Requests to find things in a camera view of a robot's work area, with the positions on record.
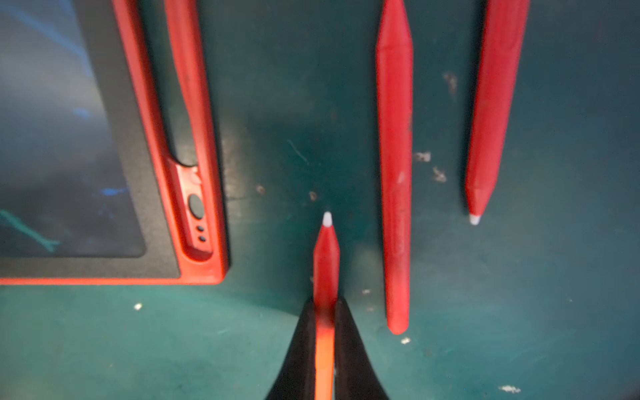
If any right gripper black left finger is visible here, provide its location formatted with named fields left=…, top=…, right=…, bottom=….
left=266, top=299, right=316, bottom=400

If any red stylus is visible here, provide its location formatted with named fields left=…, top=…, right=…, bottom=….
left=313, top=212, right=340, bottom=399
left=376, top=1, right=413, bottom=335
left=465, top=0, right=530, bottom=226

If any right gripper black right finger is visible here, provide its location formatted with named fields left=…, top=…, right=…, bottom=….
left=334, top=298, right=388, bottom=400

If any middle left red tablet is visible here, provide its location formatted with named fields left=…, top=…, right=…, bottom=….
left=1, top=1, right=229, bottom=285

